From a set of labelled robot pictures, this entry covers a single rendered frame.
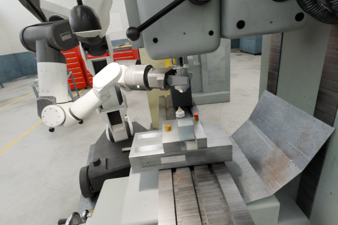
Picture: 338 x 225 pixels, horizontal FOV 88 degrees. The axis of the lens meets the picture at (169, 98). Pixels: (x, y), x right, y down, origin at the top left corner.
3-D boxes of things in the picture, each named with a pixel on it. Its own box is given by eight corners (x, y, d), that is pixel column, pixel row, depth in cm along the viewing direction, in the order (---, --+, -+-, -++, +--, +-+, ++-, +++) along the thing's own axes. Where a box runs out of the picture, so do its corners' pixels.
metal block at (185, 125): (180, 141, 62) (178, 126, 60) (178, 131, 68) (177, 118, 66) (194, 139, 62) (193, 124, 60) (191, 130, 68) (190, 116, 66)
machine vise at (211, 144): (132, 173, 61) (125, 147, 57) (138, 146, 75) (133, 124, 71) (232, 160, 61) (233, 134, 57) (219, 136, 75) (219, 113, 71)
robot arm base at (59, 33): (38, 62, 68) (11, 36, 60) (56, 41, 76) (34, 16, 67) (69, 60, 64) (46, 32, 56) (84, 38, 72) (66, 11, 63)
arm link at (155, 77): (161, 68, 49) (126, 69, 53) (165, 100, 52) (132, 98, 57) (176, 59, 59) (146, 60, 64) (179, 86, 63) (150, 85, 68)
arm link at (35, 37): (24, 63, 62) (21, 23, 61) (48, 65, 71) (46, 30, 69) (50, 62, 59) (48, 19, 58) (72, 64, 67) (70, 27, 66)
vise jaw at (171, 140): (163, 152, 58) (162, 142, 57) (163, 129, 72) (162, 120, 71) (181, 150, 58) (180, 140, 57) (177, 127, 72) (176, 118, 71)
